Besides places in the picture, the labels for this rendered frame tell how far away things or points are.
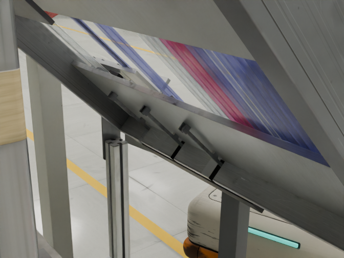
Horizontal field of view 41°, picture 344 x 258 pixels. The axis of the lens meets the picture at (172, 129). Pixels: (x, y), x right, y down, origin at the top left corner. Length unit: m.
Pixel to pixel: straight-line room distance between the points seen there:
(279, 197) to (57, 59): 0.49
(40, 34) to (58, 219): 0.58
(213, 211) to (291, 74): 1.31
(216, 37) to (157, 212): 1.72
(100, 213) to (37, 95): 0.98
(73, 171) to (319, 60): 2.23
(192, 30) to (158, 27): 0.06
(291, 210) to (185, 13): 0.43
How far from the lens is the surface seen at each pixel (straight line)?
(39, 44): 0.91
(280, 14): 0.24
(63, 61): 0.94
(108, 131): 1.10
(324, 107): 0.29
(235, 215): 1.23
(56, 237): 1.34
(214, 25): 0.36
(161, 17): 0.41
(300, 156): 0.53
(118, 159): 1.09
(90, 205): 2.13
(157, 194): 2.20
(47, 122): 1.20
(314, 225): 0.71
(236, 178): 0.79
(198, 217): 1.58
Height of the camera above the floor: 1.05
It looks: 21 degrees down
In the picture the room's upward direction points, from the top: 1 degrees clockwise
